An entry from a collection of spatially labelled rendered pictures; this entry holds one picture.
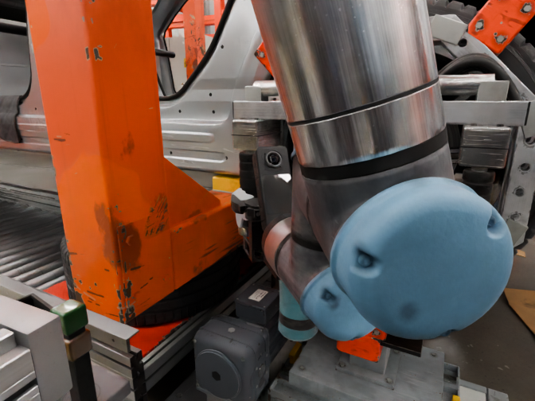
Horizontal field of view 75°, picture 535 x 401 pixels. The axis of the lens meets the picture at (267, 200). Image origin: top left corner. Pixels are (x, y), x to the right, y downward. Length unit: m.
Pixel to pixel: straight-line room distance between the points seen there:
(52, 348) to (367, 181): 0.36
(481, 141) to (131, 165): 0.60
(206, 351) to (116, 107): 0.61
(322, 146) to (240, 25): 1.01
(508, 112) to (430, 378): 0.84
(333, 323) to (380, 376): 0.83
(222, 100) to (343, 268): 1.05
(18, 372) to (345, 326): 0.30
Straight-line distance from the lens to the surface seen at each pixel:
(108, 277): 0.81
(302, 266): 0.32
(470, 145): 0.50
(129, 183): 0.76
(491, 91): 0.53
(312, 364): 1.15
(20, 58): 2.94
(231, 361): 0.93
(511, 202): 0.75
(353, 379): 1.13
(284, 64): 0.16
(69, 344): 0.68
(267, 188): 0.45
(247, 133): 0.58
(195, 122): 1.23
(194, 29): 4.10
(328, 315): 0.31
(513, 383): 1.67
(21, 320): 0.43
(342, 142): 0.16
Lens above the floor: 0.98
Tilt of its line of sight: 16 degrees down
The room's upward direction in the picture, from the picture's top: straight up
